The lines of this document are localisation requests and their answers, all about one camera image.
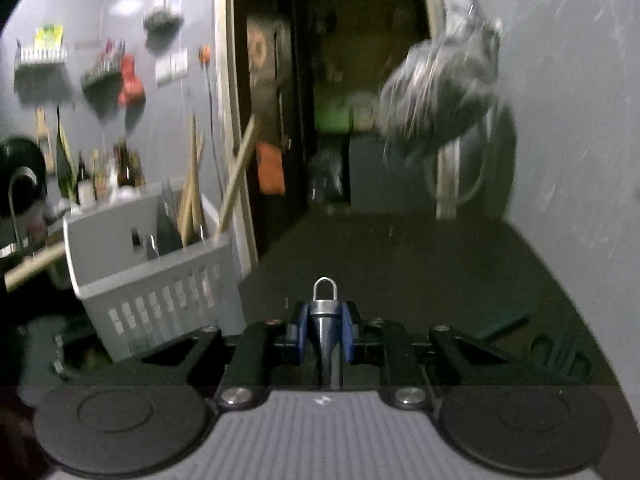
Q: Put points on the white wall rack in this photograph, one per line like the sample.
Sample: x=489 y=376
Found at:
x=42 y=55

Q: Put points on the cluster of small bottles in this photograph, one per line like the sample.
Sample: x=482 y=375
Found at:
x=120 y=175

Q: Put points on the wooden board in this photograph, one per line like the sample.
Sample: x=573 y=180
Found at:
x=35 y=265

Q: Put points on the curved metal faucet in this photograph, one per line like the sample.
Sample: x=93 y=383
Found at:
x=23 y=170

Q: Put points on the green yellow box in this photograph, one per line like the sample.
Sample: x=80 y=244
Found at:
x=48 y=37

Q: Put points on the dark wooden door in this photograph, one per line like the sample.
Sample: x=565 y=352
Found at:
x=295 y=85

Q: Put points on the white wall switch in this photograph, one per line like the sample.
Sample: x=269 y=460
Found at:
x=171 y=67

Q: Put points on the clear plastic bag dark contents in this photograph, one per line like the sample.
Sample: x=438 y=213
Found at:
x=435 y=95

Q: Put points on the black plastic bag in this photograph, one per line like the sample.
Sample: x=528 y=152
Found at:
x=327 y=175

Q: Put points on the red plastic bag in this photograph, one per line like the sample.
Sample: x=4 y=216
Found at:
x=131 y=82

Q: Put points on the white door frame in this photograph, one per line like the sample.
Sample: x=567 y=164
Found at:
x=229 y=110

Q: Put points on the black wok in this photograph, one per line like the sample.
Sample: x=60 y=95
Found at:
x=20 y=152

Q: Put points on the white perforated plastic basket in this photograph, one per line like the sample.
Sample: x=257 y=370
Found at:
x=165 y=300

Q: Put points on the dark green kitchen scissors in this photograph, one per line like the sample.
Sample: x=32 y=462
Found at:
x=565 y=360

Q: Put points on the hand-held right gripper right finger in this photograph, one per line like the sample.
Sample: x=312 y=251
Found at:
x=347 y=335

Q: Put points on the small hanging dark bag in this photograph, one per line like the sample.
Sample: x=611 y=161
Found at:
x=162 y=22

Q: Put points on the grey cabinet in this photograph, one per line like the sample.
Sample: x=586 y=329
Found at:
x=390 y=175

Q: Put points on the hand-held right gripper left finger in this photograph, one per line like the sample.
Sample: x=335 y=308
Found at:
x=301 y=335

